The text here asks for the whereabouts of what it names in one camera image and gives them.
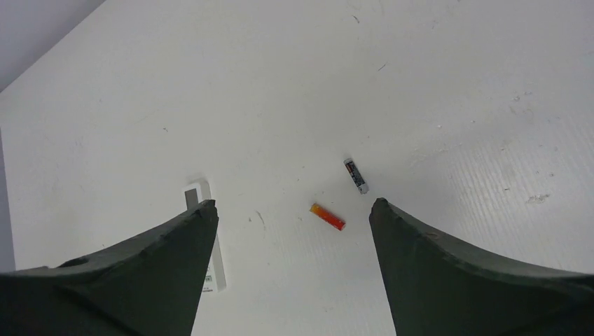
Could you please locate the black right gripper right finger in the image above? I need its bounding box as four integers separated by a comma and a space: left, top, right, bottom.
369, 198, 593, 335

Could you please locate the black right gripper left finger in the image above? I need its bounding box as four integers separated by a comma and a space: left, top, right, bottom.
1, 199, 219, 335

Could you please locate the white remote control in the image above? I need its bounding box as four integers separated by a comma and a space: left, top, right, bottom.
184, 178, 226, 293

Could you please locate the black silver AAA battery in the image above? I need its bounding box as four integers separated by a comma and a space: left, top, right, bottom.
343, 158, 369, 195

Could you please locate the orange red AAA battery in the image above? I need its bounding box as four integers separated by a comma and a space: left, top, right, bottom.
310, 203, 346, 231

